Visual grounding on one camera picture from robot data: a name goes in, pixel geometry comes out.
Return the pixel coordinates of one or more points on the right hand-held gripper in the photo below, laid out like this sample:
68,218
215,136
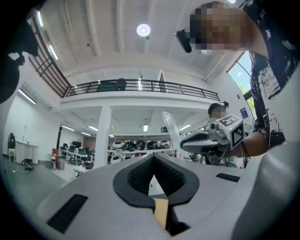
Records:
232,131

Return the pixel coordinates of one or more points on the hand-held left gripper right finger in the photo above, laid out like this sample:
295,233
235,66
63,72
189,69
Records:
211,199

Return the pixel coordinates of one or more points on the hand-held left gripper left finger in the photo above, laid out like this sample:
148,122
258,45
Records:
98,211

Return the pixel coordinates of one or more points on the clear plastic bag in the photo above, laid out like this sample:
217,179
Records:
173,131

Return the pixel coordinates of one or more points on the person's right forearm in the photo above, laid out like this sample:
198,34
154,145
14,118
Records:
253,144

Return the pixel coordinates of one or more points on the white storage shelf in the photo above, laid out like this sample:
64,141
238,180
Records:
140,140

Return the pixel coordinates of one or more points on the row of black white helmets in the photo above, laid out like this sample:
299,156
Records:
140,144

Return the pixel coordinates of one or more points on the desks with monitors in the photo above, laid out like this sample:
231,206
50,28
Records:
75,151

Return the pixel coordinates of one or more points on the red box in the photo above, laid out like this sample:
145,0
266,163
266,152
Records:
55,157

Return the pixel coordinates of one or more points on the black balcony railing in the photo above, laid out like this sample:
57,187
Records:
150,85

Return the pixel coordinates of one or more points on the white pillar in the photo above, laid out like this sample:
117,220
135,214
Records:
103,136

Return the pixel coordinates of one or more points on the large window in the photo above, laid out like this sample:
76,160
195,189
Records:
242,72

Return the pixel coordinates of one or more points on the small black cart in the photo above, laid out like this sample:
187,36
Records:
28,164

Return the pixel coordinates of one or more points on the white cabinet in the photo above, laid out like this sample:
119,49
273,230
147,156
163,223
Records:
25,151

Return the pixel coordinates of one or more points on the black and white patterned shirt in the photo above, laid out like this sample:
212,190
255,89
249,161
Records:
269,77

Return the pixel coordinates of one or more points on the black round-back chair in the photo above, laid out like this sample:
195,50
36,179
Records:
11,141

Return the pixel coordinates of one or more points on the person's head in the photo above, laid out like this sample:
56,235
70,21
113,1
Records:
222,25

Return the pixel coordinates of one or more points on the round ceiling lamp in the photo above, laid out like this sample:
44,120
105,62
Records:
143,30

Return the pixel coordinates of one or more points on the blue wall sign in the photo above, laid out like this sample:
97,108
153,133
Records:
243,112

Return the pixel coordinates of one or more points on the black head-worn camera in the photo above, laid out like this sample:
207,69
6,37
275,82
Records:
184,41

